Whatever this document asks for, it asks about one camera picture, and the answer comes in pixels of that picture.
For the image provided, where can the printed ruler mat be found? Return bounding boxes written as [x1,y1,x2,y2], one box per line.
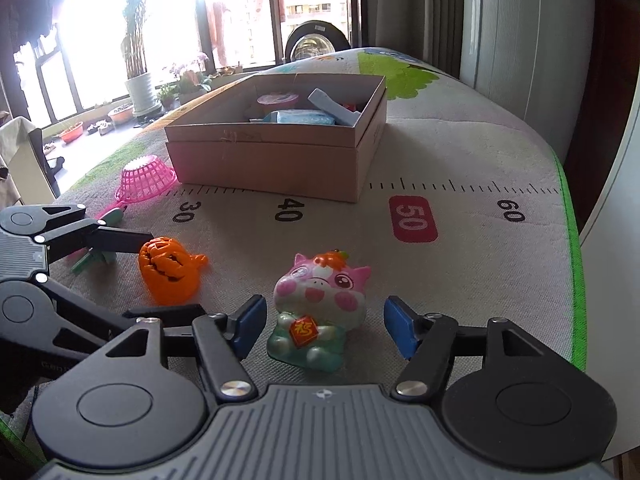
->
[0,47,587,480]

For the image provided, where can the pink hanging cloth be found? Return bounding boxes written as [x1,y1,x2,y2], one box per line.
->
[209,1,227,67]

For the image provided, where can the washing machine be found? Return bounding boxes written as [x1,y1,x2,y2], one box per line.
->
[284,19,352,65]

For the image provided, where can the blue tissue packet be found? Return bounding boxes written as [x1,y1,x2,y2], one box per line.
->
[262,108,337,127]

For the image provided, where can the brown cardboard box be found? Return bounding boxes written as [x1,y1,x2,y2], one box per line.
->
[164,72,389,205]

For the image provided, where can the dark hanging clothes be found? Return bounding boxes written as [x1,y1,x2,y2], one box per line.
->
[4,0,57,57]

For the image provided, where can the grey curtain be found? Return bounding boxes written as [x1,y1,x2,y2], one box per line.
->
[361,0,482,83]

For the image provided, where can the white chair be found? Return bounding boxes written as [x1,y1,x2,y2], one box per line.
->
[0,115,67,202]

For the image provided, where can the black window frame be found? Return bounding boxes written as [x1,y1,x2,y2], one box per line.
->
[0,0,362,128]

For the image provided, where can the green plastic clip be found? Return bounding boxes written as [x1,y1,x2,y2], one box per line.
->
[71,207,124,275]

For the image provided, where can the tall plant in white pot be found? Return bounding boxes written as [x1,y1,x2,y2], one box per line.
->
[111,0,162,114]

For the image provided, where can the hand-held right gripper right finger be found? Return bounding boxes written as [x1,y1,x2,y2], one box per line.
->
[383,295,547,405]

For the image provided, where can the pink plastic strainer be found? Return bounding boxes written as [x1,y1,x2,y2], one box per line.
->
[95,155,179,222]

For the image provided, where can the orange pumpkin toy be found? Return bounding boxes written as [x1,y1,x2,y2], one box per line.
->
[138,236,209,307]

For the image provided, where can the pink flowering potted plant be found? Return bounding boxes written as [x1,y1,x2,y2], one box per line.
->
[169,52,213,95]

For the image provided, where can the grey plastic tray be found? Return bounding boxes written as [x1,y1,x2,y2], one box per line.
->
[307,88,360,127]

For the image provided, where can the pink cow squishy toy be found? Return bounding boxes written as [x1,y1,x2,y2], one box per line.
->
[266,248,372,375]

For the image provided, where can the pink lidded round container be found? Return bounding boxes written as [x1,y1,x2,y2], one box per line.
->
[256,90,301,114]

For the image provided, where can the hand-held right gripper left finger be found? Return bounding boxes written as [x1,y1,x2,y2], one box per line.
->
[102,294,269,406]

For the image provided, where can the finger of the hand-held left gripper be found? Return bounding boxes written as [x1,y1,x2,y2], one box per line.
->
[31,272,202,357]
[31,203,154,260]

